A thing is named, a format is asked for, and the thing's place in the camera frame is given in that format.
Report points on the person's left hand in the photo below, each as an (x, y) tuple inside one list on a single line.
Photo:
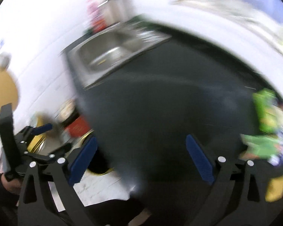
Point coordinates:
[(13, 186)]

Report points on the round bamboo board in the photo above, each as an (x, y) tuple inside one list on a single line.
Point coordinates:
[(9, 93)]

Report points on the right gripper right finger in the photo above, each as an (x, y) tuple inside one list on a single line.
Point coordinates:
[(237, 193)]

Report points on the green snack bag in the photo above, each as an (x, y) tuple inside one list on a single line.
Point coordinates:
[(259, 147), (266, 104)]

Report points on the yellow sponge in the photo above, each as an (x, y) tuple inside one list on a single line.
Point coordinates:
[(274, 190)]

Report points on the stainless steel sink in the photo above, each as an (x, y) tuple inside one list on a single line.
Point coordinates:
[(99, 55)]

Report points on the chrome faucet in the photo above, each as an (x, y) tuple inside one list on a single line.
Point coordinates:
[(111, 11)]

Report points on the black trash bin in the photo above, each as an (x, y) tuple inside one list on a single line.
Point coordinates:
[(99, 165)]

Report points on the red box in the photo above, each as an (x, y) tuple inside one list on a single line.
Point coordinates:
[(79, 127)]

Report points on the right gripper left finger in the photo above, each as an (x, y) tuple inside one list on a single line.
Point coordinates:
[(36, 204)]

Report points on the red pink dish bottle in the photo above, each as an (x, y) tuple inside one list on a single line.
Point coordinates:
[(96, 17)]

